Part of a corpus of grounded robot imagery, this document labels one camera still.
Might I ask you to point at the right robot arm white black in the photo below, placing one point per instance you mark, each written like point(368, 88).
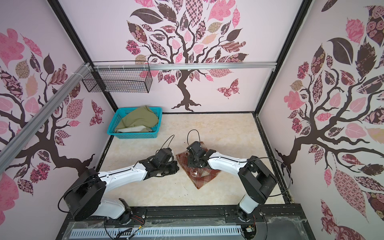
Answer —
point(257, 179)

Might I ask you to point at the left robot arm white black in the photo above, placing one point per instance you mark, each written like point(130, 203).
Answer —
point(85, 197)

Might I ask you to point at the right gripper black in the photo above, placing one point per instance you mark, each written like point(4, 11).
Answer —
point(189, 161)

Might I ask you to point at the aluminium rail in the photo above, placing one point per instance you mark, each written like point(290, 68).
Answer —
point(196, 66)
point(12, 149)

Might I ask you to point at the olive green skirt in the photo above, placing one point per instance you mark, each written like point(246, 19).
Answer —
point(140, 116)

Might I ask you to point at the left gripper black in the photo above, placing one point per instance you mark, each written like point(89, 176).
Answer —
point(175, 169)

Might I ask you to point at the teal plastic basket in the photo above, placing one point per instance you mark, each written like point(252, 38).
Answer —
point(122, 112)

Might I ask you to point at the white folded garment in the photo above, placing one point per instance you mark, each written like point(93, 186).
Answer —
point(136, 129)

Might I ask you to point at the red plaid skirt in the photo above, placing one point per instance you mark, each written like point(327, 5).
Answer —
point(199, 177)

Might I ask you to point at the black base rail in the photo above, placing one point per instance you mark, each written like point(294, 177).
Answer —
point(268, 222)

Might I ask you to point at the white slotted cable duct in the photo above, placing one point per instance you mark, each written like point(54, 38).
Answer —
point(154, 232)

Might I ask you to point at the aluminium rail back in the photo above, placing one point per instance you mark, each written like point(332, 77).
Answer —
point(196, 66)

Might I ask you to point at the black wire basket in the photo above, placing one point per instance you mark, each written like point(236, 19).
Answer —
point(119, 77)

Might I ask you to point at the aluminium rail left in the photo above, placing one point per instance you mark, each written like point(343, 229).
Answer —
point(12, 149)

